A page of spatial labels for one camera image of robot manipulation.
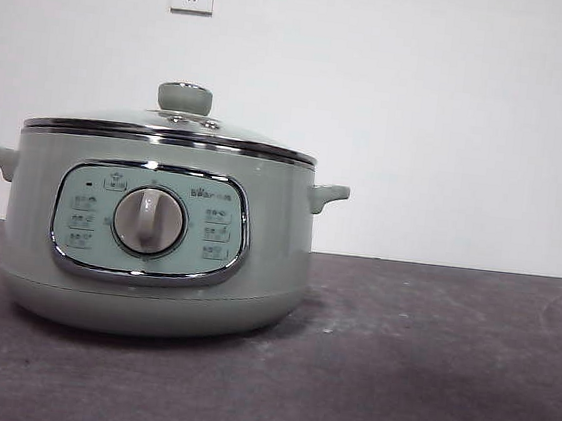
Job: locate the pale green electric cooking pot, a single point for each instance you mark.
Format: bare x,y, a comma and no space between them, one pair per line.
277,250

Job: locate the glass lid with green knob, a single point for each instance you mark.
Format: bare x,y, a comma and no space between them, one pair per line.
184,99

